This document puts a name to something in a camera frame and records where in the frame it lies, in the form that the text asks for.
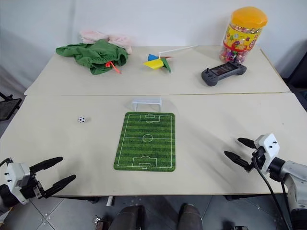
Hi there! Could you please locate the black metal stand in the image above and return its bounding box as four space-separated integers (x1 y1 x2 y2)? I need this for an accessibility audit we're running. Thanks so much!
0 92 23 122

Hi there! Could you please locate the candy jar with orange lid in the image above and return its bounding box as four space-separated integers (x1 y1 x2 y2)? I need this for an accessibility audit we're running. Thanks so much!
218 6 268 63

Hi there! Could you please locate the dark rounded shape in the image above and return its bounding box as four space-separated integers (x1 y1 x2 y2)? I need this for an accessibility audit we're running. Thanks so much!
177 203 202 230

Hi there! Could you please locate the white miniature goal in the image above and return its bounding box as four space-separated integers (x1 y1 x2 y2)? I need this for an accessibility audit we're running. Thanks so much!
130 97 163 112

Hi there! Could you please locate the grey handheld game controller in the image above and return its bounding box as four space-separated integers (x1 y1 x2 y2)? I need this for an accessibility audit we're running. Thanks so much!
201 61 248 87

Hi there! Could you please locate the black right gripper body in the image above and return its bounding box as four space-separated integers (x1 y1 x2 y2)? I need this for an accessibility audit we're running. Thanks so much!
244 145 267 173

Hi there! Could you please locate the pink fluffy cloth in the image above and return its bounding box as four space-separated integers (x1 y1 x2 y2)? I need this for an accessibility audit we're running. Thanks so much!
79 29 134 55

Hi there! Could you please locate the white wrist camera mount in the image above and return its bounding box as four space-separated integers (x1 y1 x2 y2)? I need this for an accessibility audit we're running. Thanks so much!
253 133 281 175
4 162 32 205

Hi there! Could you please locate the colourful paper pinwheel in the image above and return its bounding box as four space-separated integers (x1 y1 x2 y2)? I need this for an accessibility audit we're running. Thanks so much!
142 45 199 73

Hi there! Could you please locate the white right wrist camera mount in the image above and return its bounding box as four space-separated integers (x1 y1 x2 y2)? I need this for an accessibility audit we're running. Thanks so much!
253 133 281 175

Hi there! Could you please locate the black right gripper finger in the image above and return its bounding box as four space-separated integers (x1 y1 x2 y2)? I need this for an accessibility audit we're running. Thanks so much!
224 150 253 171
236 137 258 150

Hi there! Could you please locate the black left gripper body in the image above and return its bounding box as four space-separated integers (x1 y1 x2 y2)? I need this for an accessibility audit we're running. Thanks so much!
20 167 47 200

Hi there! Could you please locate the green drawstring cloth bag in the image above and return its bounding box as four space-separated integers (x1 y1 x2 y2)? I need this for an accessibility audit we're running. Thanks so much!
55 39 129 76

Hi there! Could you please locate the dark furniture piece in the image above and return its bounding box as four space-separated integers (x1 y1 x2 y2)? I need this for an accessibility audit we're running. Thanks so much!
286 39 307 110

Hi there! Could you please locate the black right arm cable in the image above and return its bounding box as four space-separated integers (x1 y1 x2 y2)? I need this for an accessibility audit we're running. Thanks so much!
253 153 292 230

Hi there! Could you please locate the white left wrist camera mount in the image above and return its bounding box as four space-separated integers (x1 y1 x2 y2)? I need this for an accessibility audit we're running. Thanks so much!
4 162 32 205

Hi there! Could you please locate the green soccer field mat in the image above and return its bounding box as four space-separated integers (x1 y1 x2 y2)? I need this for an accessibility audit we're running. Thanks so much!
113 111 177 172

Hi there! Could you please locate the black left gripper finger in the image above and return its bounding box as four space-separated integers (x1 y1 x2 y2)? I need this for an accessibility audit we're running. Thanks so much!
29 156 64 173
42 174 77 199

